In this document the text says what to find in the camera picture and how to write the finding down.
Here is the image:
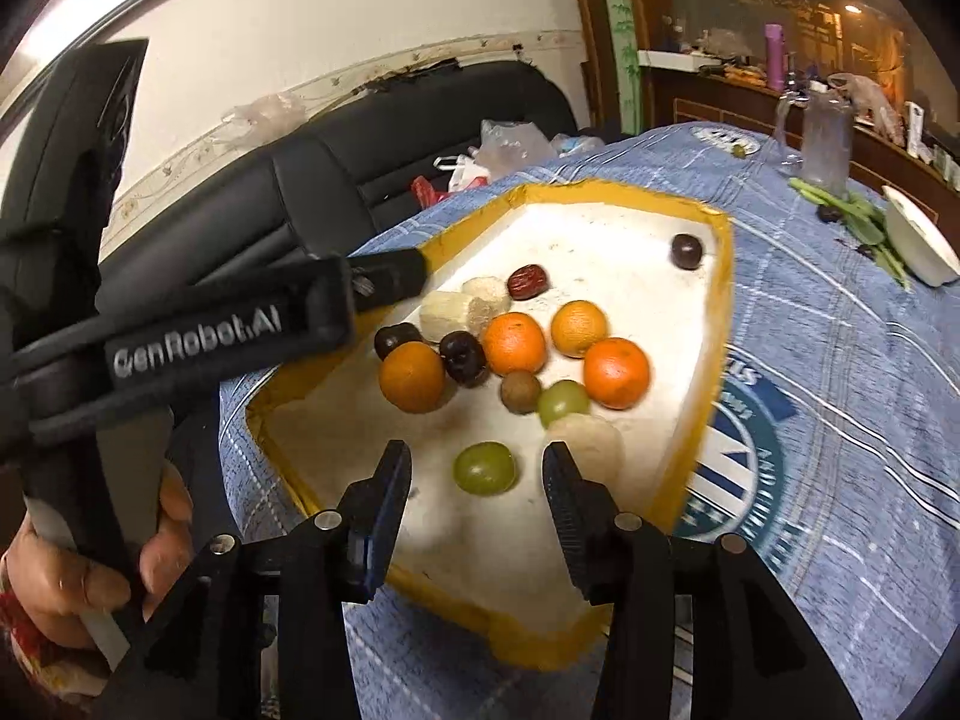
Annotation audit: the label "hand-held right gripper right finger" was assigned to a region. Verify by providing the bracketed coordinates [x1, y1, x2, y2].
[541, 441, 863, 720]

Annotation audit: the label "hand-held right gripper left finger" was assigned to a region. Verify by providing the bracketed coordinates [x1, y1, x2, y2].
[94, 439, 413, 720]

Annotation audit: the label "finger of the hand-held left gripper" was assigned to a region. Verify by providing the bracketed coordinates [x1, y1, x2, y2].
[346, 246, 434, 316]

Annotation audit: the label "yellow foam tray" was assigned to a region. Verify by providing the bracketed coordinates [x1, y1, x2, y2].
[246, 180, 736, 672]

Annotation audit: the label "person's left hand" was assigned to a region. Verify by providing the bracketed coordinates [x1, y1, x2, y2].
[0, 463, 197, 653]

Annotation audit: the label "beige banana piece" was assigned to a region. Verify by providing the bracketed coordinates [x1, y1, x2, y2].
[461, 277, 513, 320]
[418, 291, 481, 342]

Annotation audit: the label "white round peeled fruit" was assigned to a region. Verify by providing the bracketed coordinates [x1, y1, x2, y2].
[546, 414, 625, 477]

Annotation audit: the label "orange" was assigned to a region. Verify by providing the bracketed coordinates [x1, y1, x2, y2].
[379, 341, 447, 413]
[583, 337, 650, 411]
[551, 300, 608, 359]
[482, 311, 547, 376]

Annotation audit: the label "white and red plastic bag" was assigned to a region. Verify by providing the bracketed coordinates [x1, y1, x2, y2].
[435, 154, 492, 196]

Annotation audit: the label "black leather sofa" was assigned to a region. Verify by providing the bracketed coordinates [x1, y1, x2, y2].
[97, 60, 580, 481]

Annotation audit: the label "small brown round fruit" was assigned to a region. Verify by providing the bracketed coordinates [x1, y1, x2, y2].
[500, 370, 542, 415]

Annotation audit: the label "red date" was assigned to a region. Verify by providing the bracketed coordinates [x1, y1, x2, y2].
[508, 264, 552, 301]

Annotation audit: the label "clear white plastic bag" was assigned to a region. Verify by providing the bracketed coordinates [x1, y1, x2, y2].
[480, 120, 556, 175]

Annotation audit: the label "clear crumpled plastic bag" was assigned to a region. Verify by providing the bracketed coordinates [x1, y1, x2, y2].
[223, 94, 308, 140]

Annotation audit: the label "blue and white plastic bag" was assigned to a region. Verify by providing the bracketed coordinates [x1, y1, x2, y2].
[551, 133, 607, 158]

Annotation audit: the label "wooden counter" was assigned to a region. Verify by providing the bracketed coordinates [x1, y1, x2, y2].
[637, 49, 960, 197]

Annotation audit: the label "green vegetables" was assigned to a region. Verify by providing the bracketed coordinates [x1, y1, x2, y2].
[787, 176, 913, 290]

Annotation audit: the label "clear drinking glass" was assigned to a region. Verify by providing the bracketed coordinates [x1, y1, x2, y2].
[772, 94, 807, 166]

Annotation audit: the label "purple bottle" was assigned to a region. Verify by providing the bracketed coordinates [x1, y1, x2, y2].
[763, 22, 785, 89]

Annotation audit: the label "white bowl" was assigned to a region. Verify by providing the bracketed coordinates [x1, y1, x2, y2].
[881, 185, 960, 287]

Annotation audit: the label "clear glass pitcher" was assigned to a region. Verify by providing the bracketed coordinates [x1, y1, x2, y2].
[801, 86, 856, 196]

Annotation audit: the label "translucent plastic bag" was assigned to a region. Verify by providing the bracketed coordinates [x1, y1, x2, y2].
[829, 73, 905, 143]

